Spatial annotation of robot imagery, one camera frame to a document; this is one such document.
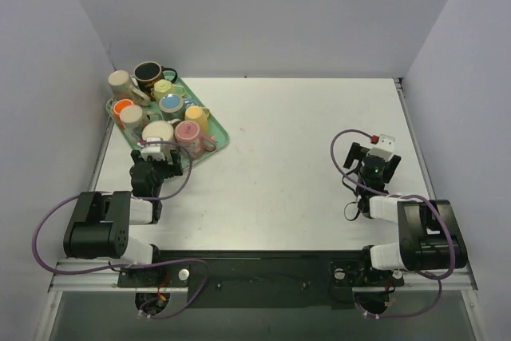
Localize blue butterfly mug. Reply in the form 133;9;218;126
159;93;195;114

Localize black mug orange pattern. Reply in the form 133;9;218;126
133;61;179;96

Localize pink patterned mug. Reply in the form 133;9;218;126
174;121;216;160

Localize aluminium frame rail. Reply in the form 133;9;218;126
49;259;477;293

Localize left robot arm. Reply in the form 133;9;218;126
63;149;183;287

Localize green floral serving tray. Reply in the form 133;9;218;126
105;77;229;151

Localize cream floral mug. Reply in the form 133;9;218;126
120;105;152;141

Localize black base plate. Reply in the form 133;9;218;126
118;250;404;309

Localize white mug green inside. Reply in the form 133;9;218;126
142;119;181;141

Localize orange mug black handle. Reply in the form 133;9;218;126
112;99;134;129

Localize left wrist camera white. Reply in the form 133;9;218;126
139;137;170;162

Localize beige tall mug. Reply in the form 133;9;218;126
108;70;151;106

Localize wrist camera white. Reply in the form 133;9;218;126
367;134;395;162
139;137;170;162

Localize light green faceted mug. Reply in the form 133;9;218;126
153;79;185;100

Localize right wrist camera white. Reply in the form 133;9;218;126
367;134;395;162

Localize yellow mug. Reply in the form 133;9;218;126
184;105;211;135

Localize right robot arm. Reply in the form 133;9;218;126
343;142;468;284

